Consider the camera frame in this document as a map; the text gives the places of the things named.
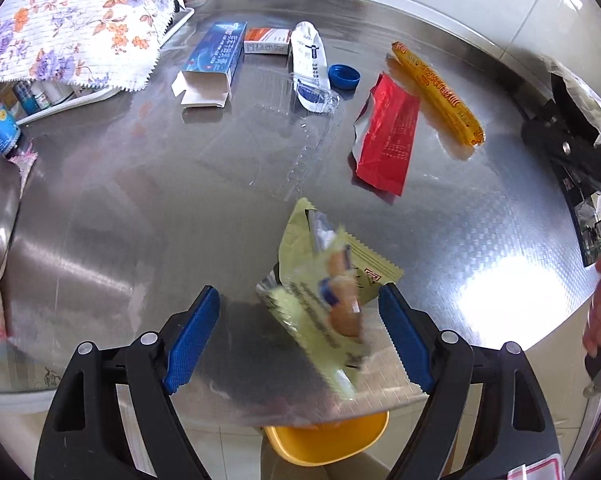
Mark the black gas stove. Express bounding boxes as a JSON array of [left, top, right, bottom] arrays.
[[521, 72, 601, 268]]

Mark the white cloth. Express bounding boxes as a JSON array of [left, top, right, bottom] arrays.
[[545, 55, 601, 146]]

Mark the white dish rack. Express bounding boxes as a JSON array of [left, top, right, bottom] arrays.
[[15, 0, 196, 126]]

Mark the person's right hand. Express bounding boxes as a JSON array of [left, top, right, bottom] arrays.
[[583, 255, 601, 358]]

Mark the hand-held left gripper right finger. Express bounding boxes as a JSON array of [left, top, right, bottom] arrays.
[[378, 282, 566, 480]]

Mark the white squeeze tube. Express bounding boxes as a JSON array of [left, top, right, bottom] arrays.
[[289, 21, 340, 113]]

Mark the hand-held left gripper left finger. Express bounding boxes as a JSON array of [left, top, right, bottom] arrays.
[[34, 285, 220, 480]]

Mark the clear plastic blister tray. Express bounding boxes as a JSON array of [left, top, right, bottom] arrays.
[[240, 67, 342, 201]]

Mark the blue bottle cap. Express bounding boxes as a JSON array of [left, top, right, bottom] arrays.
[[328, 64, 361, 91]]

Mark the orange wrapped sausage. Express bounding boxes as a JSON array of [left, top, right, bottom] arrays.
[[391, 41, 486, 147]]

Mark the floral cloth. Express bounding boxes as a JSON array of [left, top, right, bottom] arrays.
[[0, 0, 184, 93]]

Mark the blue cardboard box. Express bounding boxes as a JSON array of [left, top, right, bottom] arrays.
[[172, 21, 248, 108]]

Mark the orange white medicine box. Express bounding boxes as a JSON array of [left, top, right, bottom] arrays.
[[243, 26, 292, 56]]

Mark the brown bottle blue label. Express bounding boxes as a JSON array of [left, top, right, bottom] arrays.
[[0, 95, 24, 156]]

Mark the yellow plastic bin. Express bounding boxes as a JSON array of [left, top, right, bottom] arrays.
[[263, 410, 390, 465]]

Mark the pale yellow snack packet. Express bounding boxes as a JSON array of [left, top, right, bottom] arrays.
[[255, 197, 405, 401]]

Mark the red foil wrapper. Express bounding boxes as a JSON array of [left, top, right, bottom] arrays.
[[351, 72, 421, 196]]

